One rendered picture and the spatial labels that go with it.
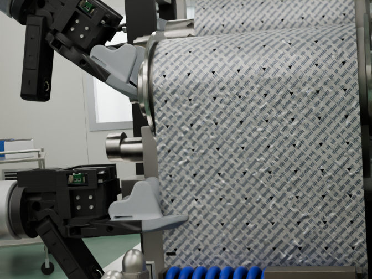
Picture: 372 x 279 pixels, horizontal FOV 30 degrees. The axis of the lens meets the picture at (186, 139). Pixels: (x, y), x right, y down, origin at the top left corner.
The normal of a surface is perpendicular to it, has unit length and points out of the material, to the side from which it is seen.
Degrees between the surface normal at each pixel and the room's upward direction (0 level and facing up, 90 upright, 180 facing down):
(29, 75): 88
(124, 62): 90
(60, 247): 93
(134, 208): 90
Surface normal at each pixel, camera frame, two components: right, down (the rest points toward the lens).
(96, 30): -0.24, 0.07
